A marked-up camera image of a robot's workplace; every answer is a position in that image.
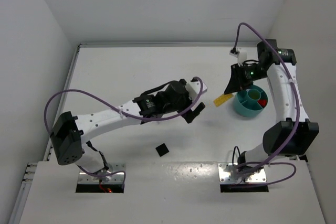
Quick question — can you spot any yellow long lego plate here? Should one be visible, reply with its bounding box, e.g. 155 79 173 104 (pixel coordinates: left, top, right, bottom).
213 93 234 107

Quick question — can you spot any red long lego brick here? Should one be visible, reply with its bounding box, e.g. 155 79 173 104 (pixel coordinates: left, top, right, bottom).
258 99 267 108

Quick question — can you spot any black square lego plate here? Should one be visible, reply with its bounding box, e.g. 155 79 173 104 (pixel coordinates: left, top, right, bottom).
155 143 170 157

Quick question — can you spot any yellow square lego brick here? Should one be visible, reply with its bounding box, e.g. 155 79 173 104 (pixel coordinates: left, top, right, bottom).
247 89 261 101

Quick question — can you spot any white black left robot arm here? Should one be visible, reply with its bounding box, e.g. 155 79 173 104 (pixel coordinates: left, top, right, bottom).
47 77 207 178

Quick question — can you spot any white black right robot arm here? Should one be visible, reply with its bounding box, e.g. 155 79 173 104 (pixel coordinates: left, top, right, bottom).
224 39 319 175

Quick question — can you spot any teal divided round container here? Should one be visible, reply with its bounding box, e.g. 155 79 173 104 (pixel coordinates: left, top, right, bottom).
233 85 268 118

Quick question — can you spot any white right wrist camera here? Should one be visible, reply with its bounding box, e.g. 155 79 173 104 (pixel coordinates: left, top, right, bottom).
229 47 247 66

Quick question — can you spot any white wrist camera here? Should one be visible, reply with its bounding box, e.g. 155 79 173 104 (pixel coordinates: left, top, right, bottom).
229 47 247 66
185 78 208 102

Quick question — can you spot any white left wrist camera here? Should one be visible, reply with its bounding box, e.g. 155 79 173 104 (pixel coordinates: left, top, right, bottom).
185 78 208 102

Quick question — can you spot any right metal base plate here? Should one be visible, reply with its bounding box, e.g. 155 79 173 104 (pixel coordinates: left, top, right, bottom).
218 163 267 185

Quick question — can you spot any metal base plate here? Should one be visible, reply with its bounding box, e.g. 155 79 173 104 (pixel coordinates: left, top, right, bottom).
78 163 126 185
218 163 267 185

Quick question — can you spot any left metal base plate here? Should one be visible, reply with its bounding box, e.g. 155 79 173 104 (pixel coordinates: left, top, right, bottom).
78 163 126 185

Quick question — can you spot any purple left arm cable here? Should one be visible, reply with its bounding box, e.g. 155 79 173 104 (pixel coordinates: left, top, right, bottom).
44 76 203 183

